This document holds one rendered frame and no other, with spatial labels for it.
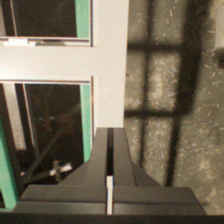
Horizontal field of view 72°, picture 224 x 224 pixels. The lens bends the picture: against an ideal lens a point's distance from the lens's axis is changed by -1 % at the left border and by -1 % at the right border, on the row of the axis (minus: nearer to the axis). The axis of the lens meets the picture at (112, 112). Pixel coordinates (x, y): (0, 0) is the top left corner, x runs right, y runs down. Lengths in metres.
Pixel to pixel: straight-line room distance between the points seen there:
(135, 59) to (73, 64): 0.96
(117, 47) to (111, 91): 0.07
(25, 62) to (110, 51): 0.13
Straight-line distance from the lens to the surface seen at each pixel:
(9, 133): 0.45
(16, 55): 0.29
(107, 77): 0.25
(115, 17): 0.26
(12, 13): 0.74
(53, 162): 1.11
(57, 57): 0.26
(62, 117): 1.26
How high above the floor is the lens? 1.18
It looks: 73 degrees down
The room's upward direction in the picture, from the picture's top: 179 degrees clockwise
